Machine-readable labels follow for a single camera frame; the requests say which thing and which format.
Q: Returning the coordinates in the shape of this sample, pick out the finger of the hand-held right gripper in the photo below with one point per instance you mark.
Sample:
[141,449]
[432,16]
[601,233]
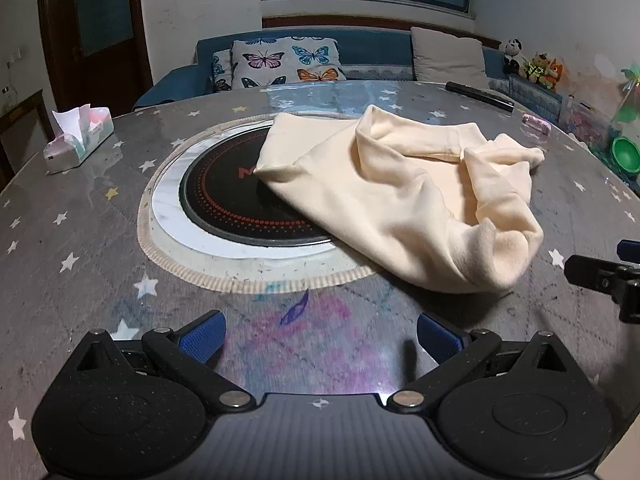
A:
[629,249]
[600,272]

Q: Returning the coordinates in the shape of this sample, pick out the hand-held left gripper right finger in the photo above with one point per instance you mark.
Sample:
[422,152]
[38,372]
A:
[440,340]

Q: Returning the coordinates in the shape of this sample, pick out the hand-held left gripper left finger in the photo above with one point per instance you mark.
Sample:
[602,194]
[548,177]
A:
[202,337]

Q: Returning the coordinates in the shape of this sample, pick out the cream sweatshirt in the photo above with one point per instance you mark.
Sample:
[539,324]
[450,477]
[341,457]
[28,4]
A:
[400,195]

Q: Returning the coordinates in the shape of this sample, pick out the green toy bowl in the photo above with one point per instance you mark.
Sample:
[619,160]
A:
[625,152]

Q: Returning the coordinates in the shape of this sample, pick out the black round induction cooktop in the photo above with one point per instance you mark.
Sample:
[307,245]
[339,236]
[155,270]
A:
[220,205]

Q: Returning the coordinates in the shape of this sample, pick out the clear toy container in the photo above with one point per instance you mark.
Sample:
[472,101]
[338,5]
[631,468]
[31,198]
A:
[587,120]

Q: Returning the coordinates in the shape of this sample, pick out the small pink packet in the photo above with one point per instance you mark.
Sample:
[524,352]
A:
[536,124]

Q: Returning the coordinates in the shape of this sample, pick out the green pinwheel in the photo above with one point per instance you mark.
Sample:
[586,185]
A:
[631,82]

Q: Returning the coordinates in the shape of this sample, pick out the blue storage box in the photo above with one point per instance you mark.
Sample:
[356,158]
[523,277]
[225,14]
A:
[535,95]

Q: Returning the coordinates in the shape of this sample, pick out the orange plush toy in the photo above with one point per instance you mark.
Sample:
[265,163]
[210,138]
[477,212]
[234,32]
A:
[555,72]

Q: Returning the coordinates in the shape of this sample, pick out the yellow plush toy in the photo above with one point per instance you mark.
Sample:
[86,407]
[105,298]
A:
[537,67]

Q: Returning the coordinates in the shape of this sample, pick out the black remote control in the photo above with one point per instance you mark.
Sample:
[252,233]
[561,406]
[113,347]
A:
[480,94]

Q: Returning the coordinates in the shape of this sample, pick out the panda plush toy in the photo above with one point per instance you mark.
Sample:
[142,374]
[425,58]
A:
[512,52]

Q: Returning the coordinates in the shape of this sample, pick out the tissue box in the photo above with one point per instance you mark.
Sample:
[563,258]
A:
[75,142]

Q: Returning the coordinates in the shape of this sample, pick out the small butterfly pillow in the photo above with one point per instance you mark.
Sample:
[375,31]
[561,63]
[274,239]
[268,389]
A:
[220,72]

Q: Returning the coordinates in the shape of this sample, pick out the grey pillow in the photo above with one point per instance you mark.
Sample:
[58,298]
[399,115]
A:
[447,52]

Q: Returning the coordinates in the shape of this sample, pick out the lace sofa cover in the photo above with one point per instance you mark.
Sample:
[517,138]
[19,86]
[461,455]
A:
[380,71]

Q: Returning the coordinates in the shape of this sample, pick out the wooden side table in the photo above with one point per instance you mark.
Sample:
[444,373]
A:
[20,125]

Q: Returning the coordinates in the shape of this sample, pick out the large butterfly pillow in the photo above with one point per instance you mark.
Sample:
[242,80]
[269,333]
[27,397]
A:
[285,62]

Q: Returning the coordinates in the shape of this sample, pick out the blue sofa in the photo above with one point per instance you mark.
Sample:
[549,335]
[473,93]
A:
[360,45]

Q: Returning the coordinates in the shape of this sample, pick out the wooden door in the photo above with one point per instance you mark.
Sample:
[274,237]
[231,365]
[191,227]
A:
[95,15]

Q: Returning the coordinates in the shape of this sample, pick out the wall light switch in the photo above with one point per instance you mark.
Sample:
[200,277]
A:
[15,55]

